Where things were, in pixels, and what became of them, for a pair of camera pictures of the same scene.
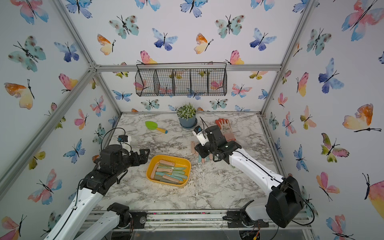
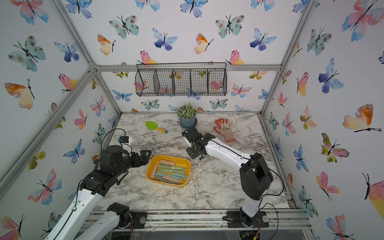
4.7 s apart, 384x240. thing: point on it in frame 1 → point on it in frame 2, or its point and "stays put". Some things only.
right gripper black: [199, 149] → [191, 154]
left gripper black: [144, 158] stays put
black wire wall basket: [182, 79] stays put
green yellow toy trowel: [153, 125] stays put
